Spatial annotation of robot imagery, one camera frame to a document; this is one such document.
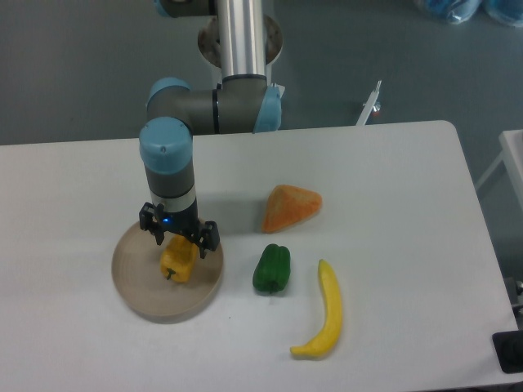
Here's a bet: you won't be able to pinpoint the white side table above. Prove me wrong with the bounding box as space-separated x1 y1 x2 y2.
475 130 522 196

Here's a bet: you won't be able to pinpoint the yellow banana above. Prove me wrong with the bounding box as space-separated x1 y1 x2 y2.
289 259 343 359

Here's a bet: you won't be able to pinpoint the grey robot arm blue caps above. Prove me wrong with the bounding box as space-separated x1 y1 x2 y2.
139 1 282 257

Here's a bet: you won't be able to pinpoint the white right stand leg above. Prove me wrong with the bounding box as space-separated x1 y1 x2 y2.
355 80 382 127

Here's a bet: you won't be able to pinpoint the green bell pepper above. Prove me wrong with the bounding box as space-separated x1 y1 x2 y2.
253 243 291 294

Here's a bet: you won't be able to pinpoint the beige round plate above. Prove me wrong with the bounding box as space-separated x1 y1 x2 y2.
111 222 224 323

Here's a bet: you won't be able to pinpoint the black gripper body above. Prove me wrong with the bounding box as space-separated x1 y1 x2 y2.
163 201 199 241

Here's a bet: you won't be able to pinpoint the yellow bell pepper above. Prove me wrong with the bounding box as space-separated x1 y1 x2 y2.
160 234 199 283

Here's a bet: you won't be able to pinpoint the blue plastic bag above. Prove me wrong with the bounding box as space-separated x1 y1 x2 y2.
413 0 481 25
483 0 522 28

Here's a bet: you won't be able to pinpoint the black device at table edge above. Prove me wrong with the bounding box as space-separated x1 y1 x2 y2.
492 330 523 374

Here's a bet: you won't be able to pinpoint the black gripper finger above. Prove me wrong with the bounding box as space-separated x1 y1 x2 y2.
190 220 220 259
139 202 165 246

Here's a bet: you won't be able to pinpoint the orange triangular sandwich toy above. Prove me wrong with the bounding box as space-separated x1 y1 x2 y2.
261 185 323 234

